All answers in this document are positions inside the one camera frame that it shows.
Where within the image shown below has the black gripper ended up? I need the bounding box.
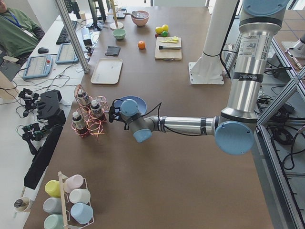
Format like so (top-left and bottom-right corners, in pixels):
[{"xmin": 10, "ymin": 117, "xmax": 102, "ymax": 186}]
[{"xmin": 108, "ymin": 99, "xmax": 124, "ymax": 122}]

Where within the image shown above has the blue round plate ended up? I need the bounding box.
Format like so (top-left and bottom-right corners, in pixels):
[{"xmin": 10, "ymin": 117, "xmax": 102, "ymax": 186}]
[{"xmin": 115, "ymin": 95, "xmax": 147, "ymax": 115}]

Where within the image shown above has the orange mandarin fruit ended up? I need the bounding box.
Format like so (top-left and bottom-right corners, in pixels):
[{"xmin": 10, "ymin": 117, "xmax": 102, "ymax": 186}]
[{"xmin": 137, "ymin": 41, "xmax": 146, "ymax": 50}]

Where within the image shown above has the tea bottle middle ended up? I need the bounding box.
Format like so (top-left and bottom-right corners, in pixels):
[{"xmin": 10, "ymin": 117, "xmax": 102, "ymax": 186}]
[{"xmin": 91, "ymin": 100, "xmax": 103, "ymax": 120}]

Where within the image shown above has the tea bottle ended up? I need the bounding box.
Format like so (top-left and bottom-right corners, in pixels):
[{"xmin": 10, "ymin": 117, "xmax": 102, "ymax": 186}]
[
  {"xmin": 91, "ymin": 100, "xmax": 103, "ymax": 120},
  {"xmin": 72, "ymin": 111, "xmax": 89, "ymax": 137},
  {"xmin": 77, "ymin": 91, "xmax": 91, "ymax": 107}
]

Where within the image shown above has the tea bottle left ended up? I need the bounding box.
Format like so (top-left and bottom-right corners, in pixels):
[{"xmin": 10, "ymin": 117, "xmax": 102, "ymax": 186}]
[{"xmin": 77, "ymin": 91, "xmax": 91, "ymax": 107}]

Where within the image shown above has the tea bottle right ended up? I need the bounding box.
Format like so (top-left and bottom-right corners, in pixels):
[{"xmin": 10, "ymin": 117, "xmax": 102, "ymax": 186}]
[{"xmin": 72, "ymin": 111, "xmax": 89, "ymax": 137}]

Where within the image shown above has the cream rabbit tray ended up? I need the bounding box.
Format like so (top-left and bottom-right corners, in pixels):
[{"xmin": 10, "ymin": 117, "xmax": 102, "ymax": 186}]
[{"xmin": 91, "ymin": 58, "xmax": 122, "ymax": 84}]

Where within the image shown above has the grey folded cloth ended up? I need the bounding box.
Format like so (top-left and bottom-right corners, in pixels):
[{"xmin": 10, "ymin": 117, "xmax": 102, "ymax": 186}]
[{"xmin": 105, "ymin": 46, "xmax": 121, "ymax": 56}]

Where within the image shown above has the teach pendant far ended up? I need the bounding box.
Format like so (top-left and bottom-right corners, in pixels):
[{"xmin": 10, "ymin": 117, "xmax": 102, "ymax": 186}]
[{"xmin": 55, "ymin": 43, "xmax": 79, "ymax": 65}]

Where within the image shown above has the teach pendant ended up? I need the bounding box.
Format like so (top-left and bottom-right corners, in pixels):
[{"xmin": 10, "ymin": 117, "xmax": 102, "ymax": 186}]
[
  {"xmin": 55, "ymin": 43, "xmax": 79, "ymax": 65},
  {"xmin": 22, "ymin": 55, "xmax": 52, "ymax": 80}
]

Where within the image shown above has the mint green bowl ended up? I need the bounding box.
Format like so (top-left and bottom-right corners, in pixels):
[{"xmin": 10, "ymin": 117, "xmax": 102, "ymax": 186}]
[{"xmin": 112, "ymin": 29, "xmax": 126, "ymax": 40}]

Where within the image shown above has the steel muddler black tip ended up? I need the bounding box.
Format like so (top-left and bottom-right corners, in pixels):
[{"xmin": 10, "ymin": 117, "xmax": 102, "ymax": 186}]
[{"xmin": 158, "ymin": 45, "xmax": 182, "ymax": 50}]

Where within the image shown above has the bamboo cutting board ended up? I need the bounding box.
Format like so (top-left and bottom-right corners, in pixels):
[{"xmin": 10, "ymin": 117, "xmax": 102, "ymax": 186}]
[{"xmin": 154, "ymin": 37, "xmax": 182, "ymax": 61}]

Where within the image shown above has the wooden cup stand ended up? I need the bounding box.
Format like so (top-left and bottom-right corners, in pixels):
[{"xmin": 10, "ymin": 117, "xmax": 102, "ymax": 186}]
[{"xmin": 108, "ymin": 0, "xmax": 124, "ymax": 31}]

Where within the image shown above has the teach pendant near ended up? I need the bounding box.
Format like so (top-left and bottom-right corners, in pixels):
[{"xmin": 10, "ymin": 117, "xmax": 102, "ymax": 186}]
[{"xmin": 22, "ymin": 55, "xmax": 52, "ymax": 80}]

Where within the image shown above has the yellow plastic knife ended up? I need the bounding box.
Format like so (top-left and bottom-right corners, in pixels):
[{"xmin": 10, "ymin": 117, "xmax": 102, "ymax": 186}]
[{"xmin": 159, "ymin": 39, "xmax": 179, "ymax": 43}]

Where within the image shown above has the yellow lemon lower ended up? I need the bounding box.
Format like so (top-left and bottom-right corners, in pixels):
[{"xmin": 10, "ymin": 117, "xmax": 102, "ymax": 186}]
[{"xmin": 155, "ymin": 26, "xmax": 163, "ymax": 34}]

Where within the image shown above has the yellow lemon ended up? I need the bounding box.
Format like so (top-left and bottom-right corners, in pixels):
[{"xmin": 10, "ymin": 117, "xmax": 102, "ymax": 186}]
[
  {"xmin": 162, "ymin": 24, "xmax": 169, "ymax": 31},
  {"xmin": 155, "ymin": 26, "xmax": 163, "ymax": 34}
]

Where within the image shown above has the green lime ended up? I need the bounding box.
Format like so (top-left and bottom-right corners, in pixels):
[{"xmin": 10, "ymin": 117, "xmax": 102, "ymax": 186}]
[{"xmin": 161, "ymin": 31, "xmax": 168, "ymax": 37}]

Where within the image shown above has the lemon slice upper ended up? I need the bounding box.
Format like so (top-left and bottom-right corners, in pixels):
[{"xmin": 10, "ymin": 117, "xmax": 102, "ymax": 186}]
[{"xmin": 172, "ymin": 36, "xmax": 179, "ymax": 41}]

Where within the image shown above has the pink bowl with ice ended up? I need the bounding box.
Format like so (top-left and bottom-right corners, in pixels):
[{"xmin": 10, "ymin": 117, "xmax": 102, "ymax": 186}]
[{"xmin": 131, "ymin": 10, "xmax": 149, "ymax": 27}]

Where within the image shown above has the yellow lemon upper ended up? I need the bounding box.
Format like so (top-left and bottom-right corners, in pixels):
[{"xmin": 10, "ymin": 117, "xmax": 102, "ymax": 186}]
[{"xmin": 162, "ymin": 24, "xmax": 169, "ymax": 31}]

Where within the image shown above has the steel ice scoop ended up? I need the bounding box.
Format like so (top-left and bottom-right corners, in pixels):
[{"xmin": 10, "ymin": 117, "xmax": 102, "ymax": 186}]
[{"xmin": 123, "ymin": 11, "xmax": 146, "ymax": 19}]

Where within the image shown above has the white cup rack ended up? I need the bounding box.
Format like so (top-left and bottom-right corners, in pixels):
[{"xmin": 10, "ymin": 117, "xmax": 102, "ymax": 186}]
[{"xmin": 43, "ymin": 172, "xmax": 95, "ymax": 229}]

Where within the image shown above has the person in green shirt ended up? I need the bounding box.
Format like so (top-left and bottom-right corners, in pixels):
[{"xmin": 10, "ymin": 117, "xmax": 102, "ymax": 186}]
[{"xmin": 0, "ymin": 0, "xmax": 45, "ymax": 66}]

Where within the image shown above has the copper wire bottle rack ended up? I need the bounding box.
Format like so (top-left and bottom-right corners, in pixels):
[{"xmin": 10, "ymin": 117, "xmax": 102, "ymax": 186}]
[{"xmin": 71, "ymin": 84, "xmax": 109, "ymax": 138}]

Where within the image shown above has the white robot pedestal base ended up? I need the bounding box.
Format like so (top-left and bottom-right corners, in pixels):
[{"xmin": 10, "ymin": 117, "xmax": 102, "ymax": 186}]
[{"xmin": 189, "ymin": 0, "xmax": 239, "ymax": 84}]

